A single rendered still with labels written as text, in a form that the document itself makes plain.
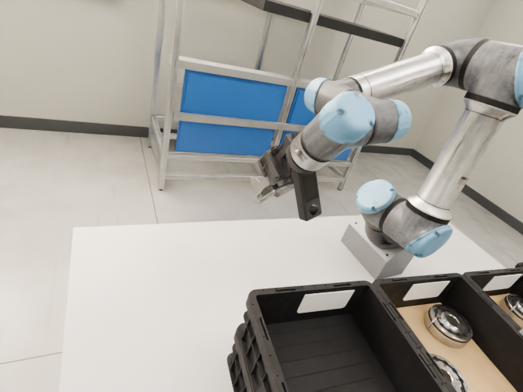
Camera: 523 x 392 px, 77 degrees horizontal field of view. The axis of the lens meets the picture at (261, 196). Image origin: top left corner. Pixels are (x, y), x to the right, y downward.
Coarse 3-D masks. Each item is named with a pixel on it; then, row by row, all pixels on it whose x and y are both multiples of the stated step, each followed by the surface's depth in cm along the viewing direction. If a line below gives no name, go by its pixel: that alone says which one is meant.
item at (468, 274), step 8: (472, 272) 87; (480, 272) 88; (488, 272) 90; (496, 272) 90; (504, 272) 91; (512, 272) 93; (520, 272) 94; (472, 280) 84; (480, 288) 82; (488, 296) 81; (496, 304) 79; (504, 312) 77; (512, 320) 75; (520, 328) 74
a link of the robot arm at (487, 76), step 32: (480, 64) 72; (512, 64) 67; (480, 96) 72; (512, 96) 69; (480, 128) 74; (448, 160) 79; (448, 192) 81; (384, 224) 92; (416, 224) 84; (416, 256) 87
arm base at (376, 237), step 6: (366, 228) 110; (366, 234) 112; (372, 234) 107; (378, 234) 104; (384, 234) 103; (372, 240) 109; (378, 240) 106; (384, 240) 107; (390, 240) 104; (378, 246) 109; (384, 246) 107; (390, 246) 106; (396, 246) 106
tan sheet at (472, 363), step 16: (432, 304) 88; (416, 320) 81; (432, 336) 79; (432, 352) 74; (448, 352) 76; (464, 352) 77; (480, 352) 78; (464, 368) 73; (480, 368) 74; (496, 368) 75; (480, 384) 71; (496, 384) 72
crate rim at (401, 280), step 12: (420, 276) 80; (432, 276) 81; (444, 276) 83; (456, 276) 84; (384, 300) 70; (396, 312) 68; (408, 324) 66; (420, 348) 62; (432, 360) 60; (444, 384) 57
